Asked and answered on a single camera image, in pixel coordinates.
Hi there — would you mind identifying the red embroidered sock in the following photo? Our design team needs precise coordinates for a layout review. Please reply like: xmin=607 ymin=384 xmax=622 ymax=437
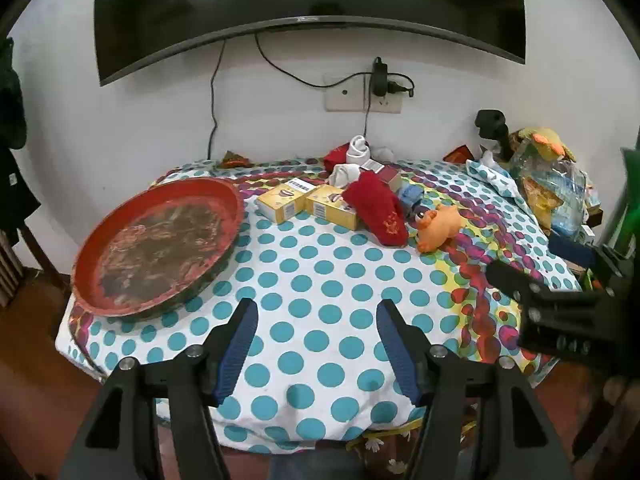
xmin=342 ymin=171 xmax=409 ymax=247

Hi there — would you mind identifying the red round tray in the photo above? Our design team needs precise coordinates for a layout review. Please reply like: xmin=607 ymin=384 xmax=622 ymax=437
xmin=71 ymin=177 xmax=246 ymax=318

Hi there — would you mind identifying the polka dot tablecloth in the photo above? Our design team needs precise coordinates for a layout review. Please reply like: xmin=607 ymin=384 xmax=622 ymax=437
xmin=55 ymin=157 xmax=586 ymax=453

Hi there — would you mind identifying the orange rubber toy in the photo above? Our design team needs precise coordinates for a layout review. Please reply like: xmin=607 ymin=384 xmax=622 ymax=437
xmin=416 ymin=203 xmax=464 ymax=254

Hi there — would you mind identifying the red orange packet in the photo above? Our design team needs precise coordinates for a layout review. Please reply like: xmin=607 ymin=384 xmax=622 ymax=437
xmin=442 ymin=144 xmax=474 ymax=164

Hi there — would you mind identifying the black plug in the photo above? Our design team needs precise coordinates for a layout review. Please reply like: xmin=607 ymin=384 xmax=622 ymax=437
xmin=388 ymin=74 xmax=416 ymax=99

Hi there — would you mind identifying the white sock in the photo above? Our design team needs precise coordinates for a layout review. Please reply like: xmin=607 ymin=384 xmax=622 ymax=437
xmin=347 ymin=135 xmax=372 ymax=166
xmin=327 ymin=162 xmax=362 ymax=187

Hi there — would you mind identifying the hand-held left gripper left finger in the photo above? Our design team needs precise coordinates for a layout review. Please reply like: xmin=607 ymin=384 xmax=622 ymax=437
xmin=59 ymin=298 xmax=260 ymax=480

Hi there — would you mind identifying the black power adapter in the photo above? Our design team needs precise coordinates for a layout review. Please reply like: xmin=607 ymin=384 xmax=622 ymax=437
xmin=371 ymin=57 xmax=391 ymax=101

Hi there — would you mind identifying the yellow medicine box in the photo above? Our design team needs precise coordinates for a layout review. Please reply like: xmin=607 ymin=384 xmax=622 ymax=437
xmin=305 ymin=185 xmax=362 ymax=231
xmin=256 ymin=178 xmax=321 ymax=225

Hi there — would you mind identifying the black television cable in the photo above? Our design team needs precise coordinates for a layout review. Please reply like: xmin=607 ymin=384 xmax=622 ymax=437
xmin=254 ymin=33 xmax=375 ymax=89
xmin=207 ymin=39 xmax=227 ymax=159

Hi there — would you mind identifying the beige wall socket plate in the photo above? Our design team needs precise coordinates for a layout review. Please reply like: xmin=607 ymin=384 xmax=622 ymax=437
xmin=324 ymin=74 xmax=366 ymax=112
xmin=364 ymin=77 xmax=404 ymax=114

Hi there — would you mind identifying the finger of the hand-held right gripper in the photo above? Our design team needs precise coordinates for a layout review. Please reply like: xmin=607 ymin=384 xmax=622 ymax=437
xmin=548 ymin=236 xmax=608 ymax=281
xmin=486 ymin=260 xmax=608 ymax=361

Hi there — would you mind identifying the yellow stuffed toy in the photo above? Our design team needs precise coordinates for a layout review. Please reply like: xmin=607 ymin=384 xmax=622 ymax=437
xmin=509 ymin=127 xmax=577 ymax=164

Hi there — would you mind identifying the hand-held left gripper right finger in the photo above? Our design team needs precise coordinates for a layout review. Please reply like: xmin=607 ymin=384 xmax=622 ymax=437
xmin=376 ymin=298 xmax=576 ymax=480

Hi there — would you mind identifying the dark hanging clothing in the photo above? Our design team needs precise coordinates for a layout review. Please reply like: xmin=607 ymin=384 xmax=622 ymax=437
xmin=0 ymin=35 xmax=42 ymax=233

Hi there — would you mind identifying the wooden chair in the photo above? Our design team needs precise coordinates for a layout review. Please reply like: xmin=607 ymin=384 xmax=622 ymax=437
xmin=0 ymin=227 xmax=31 ymax=308

